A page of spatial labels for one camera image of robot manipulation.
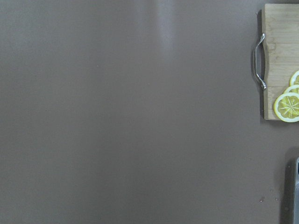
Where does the wooden cutting board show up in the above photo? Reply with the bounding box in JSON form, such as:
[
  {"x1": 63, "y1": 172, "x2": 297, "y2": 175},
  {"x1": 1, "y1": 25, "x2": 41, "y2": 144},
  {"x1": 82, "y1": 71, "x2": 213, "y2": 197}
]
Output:
[{"x1": 252, "y1": 4, "x2": 299, "y2": 120}]

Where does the grey kitchen scale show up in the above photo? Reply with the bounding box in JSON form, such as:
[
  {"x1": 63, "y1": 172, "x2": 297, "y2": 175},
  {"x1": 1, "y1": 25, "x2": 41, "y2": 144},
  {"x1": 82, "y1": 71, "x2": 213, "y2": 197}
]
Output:
[{"x1": 285, "y1": 157, "x2": 299, "y2": 224}]

